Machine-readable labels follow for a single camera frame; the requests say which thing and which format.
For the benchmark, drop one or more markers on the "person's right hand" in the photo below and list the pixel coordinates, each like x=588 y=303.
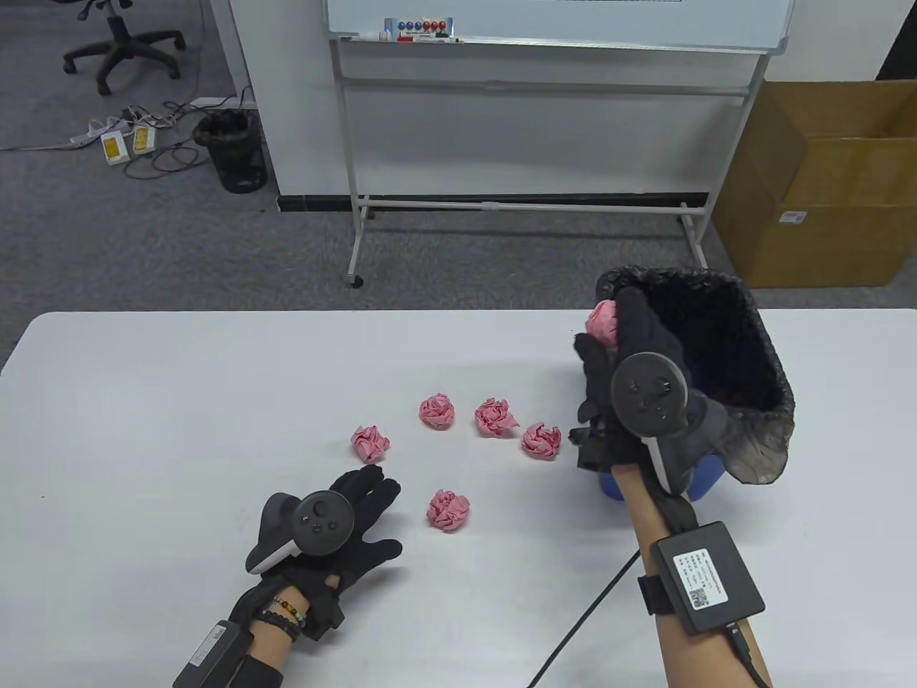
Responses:
x=637 y=337

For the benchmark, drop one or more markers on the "person's left hand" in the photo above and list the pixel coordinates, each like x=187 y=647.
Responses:
x=358 y=523

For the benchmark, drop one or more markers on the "person's left thumb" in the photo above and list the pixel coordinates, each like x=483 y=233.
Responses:
x=380 y=553

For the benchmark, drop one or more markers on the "person's right thumb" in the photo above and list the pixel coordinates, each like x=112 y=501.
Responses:
x=591 y=358

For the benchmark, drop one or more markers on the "pink paper ball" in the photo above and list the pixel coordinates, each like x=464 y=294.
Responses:
x=496 y=417
x=370 y=444
x=448 y=509
x=438 y=411
x=603 y=322
x=541 y=441

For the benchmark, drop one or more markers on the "person's left forearm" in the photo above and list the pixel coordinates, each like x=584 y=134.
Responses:
x=272 y=641

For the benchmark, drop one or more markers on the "person's right forearm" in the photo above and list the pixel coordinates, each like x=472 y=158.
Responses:
x=645 y=516

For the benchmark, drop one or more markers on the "black controller on right glove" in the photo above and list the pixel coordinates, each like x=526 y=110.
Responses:
x=648 y=394

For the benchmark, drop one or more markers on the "black controller on glove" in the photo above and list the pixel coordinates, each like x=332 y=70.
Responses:
x=315 y=519
x=648 y=394

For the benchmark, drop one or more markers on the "black controller on left glove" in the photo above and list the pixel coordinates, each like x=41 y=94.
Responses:
x=315 y=519

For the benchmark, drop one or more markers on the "black trash bag liner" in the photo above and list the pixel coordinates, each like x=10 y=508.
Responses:
x=731 y=337

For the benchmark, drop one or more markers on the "blue trash bin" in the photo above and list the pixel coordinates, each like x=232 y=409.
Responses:
x=709 y=473

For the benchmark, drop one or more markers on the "white whiteboard stand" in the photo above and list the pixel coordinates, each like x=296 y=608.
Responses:
x=501 y=204

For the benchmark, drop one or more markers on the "black wrist device with label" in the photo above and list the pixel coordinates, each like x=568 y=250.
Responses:
x=211 y=656

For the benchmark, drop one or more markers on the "brown cardboard box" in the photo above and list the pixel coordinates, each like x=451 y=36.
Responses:
x=824 y=186

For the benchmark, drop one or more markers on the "whiteboard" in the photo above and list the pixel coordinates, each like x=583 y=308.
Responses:
x=559 y=21

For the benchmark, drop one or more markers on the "whiteboard markers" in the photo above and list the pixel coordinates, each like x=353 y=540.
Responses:
x=426 y=39

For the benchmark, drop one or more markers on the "row of whiteboard magnets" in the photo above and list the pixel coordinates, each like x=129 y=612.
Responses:
x=421 y=26

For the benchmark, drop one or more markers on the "black mesh wastebasket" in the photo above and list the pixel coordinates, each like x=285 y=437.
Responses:
x=233 y=154

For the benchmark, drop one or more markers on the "white and yellow adapter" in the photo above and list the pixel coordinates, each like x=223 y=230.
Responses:
x=145 y=139
x=114 y=148

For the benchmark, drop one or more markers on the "white power strip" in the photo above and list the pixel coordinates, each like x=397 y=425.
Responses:
x=89 y=136

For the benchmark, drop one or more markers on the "black office chair base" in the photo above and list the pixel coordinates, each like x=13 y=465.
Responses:
x=118 y=43

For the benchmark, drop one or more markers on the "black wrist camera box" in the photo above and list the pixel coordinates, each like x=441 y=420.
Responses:
x=709 y=577

